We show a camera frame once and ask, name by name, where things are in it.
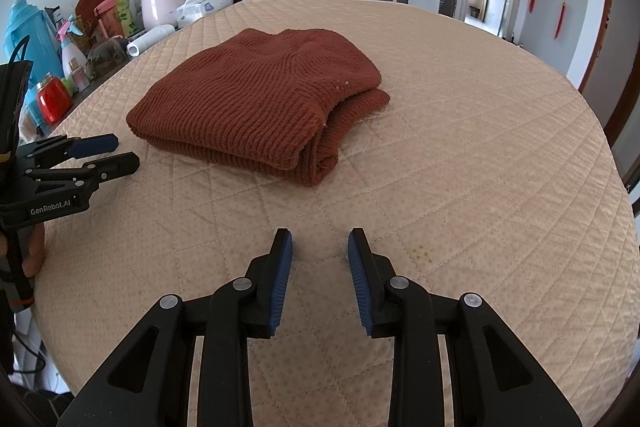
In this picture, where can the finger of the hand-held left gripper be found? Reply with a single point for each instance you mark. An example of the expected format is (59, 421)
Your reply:
(95, 145)
(120, 164)

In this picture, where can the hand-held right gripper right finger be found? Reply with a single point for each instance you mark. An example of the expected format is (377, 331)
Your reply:
(360, 287)

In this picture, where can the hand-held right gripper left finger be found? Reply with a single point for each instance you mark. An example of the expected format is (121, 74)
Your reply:
(282, 287)

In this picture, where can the rust knit sweater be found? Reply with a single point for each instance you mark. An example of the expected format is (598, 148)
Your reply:
(250, 97)

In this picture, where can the person's left hand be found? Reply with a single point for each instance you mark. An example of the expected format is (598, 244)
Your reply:
(35, 252)

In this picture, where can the red tin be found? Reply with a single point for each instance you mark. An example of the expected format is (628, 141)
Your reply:
(52, 102)

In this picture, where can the glass teapot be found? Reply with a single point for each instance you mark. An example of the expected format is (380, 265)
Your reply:
(106, 59)

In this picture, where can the white spray bottle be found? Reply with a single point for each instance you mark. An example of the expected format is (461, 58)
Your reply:
(72, 54)

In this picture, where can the teal thermos jug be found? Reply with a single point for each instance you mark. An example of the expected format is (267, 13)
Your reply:
(42, 39)

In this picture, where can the white lint roller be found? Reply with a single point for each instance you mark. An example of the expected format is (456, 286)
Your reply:
(150, 39)

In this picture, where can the pink tumbler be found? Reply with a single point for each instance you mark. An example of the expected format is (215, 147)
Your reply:
(109, 22)

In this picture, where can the green snack packet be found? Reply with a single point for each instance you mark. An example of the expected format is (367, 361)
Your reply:
(125, 14)

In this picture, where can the beige quilted table cover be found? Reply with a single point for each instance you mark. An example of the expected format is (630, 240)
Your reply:
(475, 182)

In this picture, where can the white tissue pack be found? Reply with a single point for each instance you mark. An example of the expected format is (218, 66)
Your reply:
(205, 4)

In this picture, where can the brown wooden door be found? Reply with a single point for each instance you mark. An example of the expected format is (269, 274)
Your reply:
(600, 32)

